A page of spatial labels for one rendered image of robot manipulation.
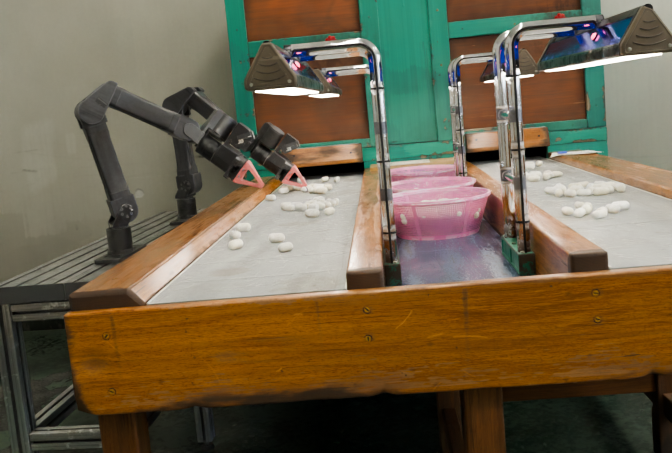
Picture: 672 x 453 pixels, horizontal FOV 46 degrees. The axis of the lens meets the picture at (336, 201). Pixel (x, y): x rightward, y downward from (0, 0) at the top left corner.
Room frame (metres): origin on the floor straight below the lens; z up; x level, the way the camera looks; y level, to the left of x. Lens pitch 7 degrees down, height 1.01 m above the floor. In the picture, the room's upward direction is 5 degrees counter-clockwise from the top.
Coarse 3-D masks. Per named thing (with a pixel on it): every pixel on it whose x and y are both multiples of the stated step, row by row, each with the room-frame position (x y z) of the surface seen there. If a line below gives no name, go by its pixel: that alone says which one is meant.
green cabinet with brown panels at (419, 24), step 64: (256, 0) 2.97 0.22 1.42; (320, 0) 2.95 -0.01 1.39; (384, 0) 2.94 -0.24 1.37; (448, 0) 2.93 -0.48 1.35; (512, 0) 2.91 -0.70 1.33; (576, 0) 2.90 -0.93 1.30; (320, 64) 2.96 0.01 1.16; (384, 64) 2.94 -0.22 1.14; (448, 64) 2.91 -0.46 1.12; (256, 128) 2.97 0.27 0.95; (320, 128) 2.96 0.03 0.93; (448, 128) 2.91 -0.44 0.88; (576, 128) 2.89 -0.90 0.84
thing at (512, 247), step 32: (512, 32) 1.39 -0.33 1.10; (544, 32) 1.39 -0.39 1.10; (576, 32) 1.52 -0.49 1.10; (512, 64) 1.39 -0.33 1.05; (512, 96) 1.39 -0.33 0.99; (512, 128) 1.39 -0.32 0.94; (512, 160) 1.40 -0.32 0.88; (512, 192) 1.54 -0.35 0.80; (512, 224) 1.54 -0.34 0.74; (512, 256) 1.46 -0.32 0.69
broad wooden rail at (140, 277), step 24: (240, 192) 2.44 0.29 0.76; (264, 192) 2.49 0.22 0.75; (216, 216) 1.90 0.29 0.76; (240, 216) 2.01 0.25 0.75; (168, 240) 1.59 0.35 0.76; (192, 240) 1.57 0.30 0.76; (216, 240) 1.68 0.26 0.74; (120, 264) 1.36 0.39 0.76; (144, 264) 1.34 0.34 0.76; (168, 264) 1.35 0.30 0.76; (96, 288) 1.17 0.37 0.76; (120, 288) 1.16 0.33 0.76; (144, 288) 1.19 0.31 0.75
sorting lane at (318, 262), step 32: (288, 192) 2.55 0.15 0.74; (352, 192) 2.38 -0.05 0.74; (256, 224) 1.88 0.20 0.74; (288, 224) 1.83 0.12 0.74; (320, 224) 1.78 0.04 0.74; (352, 224) 1.74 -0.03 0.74; (224, 256) 1.48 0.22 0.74; (256, 256) 1.45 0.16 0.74; (288, 256) 1.42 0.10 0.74; (320, 256) 1.39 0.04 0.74; (192, 288) 1.23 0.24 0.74; (224, 288) 1.20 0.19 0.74; (256, 288) 1.18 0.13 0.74; (288, 288) 1.16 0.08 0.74; (320, 288) 1.14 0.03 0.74
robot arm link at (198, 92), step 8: (184, 88) 2.56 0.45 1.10; (192, 88) 2.56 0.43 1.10; (200, 88) 2.62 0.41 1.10; (176, 96) 2.57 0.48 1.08; (184, 96) 2.56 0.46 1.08; (192, 96) 2.57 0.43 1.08; (200, 96) 2.57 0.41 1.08; (168, 104) 2.57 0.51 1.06; (176, 104) 2.57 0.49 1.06; (184, 104) 2.56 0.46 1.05; (192, 104) 2.57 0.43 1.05; (200, 104) 2.57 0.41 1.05; (208, 104) 2.56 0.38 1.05; (176, 112) 2.57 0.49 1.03; (200, 112) 2.57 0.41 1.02; (208, 112) 2.56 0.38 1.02; (224, 112) 2.58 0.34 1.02; (232, 144) 2.54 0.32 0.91
